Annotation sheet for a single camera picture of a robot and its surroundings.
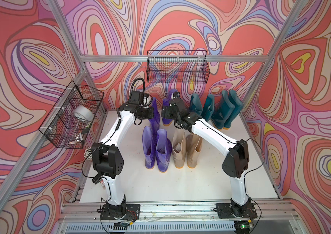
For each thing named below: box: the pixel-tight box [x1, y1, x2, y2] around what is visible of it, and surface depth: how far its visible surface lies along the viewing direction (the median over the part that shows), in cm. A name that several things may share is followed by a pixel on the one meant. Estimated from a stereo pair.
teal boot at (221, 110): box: [210, 90, 235, 131], surface depth 94 cm
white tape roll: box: [73, 105, 95, 122], surface depth 76 cm
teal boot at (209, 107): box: [201, 94, 215, 121], surface depth 90 cm
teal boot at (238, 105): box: [223, 89, 244, 130], surface depth 93 cm
